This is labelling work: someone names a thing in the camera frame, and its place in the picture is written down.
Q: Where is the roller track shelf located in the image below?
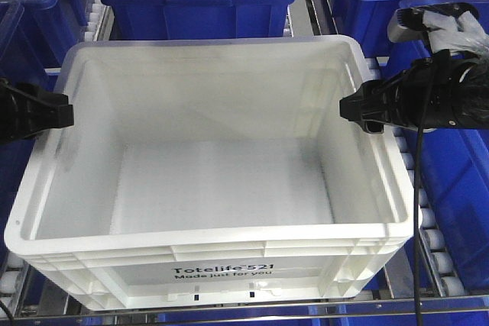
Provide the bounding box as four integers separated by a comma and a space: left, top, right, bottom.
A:
81, 0, 114, 41
364, 56, 471, 299

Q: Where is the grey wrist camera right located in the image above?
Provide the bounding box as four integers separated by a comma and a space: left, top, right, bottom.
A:
387, 2, 479, 43

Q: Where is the roller track right shelf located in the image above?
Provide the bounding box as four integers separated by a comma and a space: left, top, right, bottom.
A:
364, 56, 471, 299

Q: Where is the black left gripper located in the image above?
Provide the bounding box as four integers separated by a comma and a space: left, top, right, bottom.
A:
1, 79, 74, 145

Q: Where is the black cable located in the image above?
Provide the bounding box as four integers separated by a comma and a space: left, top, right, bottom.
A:
412, 58, 435, 326

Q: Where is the blue bin back left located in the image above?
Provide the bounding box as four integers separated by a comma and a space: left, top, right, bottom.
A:
0, 0, 104, 69

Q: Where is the blue bin front right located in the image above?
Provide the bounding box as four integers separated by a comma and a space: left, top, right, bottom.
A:
384, 0, 489, 296

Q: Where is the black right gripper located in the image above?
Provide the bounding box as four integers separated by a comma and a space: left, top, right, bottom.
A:
339, 50, 488, 134

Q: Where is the steel front bar right shelf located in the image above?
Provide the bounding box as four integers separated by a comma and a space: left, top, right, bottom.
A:
1, 296, 488, 325

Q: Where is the roller track left shelf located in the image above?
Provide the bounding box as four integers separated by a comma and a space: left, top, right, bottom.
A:
81, 0, 114, 41

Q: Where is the white plastic tote bin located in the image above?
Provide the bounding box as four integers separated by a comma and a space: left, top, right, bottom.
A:
4, 35, 413, 311

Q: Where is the blue bin front left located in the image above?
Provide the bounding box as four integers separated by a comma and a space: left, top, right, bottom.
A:
0, 0, 62, 258

